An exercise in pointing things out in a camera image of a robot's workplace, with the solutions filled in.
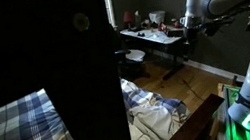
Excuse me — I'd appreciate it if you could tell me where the window with blinds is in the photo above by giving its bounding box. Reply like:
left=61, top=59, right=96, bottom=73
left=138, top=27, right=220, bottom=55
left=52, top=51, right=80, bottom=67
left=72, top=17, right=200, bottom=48
left=105, top=0, right=117, bottom=28

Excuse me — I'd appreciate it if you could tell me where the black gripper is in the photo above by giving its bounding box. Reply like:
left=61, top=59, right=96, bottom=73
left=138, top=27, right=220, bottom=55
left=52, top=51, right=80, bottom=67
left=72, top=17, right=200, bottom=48
left=180, top=16, right=197, bottom=44

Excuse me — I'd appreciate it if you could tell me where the red can on desk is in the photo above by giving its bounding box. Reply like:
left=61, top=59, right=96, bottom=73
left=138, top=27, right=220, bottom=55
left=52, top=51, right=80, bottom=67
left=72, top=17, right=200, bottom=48
left=172, top=18, right=180, bottom=28

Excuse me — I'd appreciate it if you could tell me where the dark wooden bed footboard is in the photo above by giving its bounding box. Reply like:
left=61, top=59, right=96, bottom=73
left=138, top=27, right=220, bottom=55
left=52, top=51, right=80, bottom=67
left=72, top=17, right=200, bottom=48
left=169, top=94, right=224, bottom=140

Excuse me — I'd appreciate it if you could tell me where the white bag on desk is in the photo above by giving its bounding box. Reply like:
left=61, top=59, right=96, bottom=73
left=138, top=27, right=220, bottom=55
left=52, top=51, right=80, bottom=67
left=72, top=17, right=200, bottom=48
left=149, top=10, right=166, bottom=24

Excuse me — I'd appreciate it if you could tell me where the red lamp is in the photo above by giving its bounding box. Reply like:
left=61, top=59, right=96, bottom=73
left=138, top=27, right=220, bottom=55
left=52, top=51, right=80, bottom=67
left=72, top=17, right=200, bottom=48
left=123, top=11, right=134, bottom=29

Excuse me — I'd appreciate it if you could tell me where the black office chair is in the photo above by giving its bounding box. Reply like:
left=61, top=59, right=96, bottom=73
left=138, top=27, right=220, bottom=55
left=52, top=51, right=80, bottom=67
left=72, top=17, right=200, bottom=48
left=109, top=25, right=150, bottom=80

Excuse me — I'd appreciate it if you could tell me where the white pillowcase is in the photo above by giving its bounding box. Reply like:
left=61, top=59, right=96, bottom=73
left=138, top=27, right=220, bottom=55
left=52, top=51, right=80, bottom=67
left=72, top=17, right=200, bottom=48
left=127, top=106, right=183, bottom=140

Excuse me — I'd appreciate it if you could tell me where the black floor cable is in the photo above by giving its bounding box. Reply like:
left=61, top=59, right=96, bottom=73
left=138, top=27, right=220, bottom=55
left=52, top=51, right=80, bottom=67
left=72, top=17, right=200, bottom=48
left=180, top=75, right=207, bottom=105

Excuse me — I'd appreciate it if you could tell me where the white top desk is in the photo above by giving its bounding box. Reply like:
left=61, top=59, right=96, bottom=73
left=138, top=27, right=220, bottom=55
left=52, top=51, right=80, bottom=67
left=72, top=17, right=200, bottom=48
left=120, top=29, right=184, bottom=81

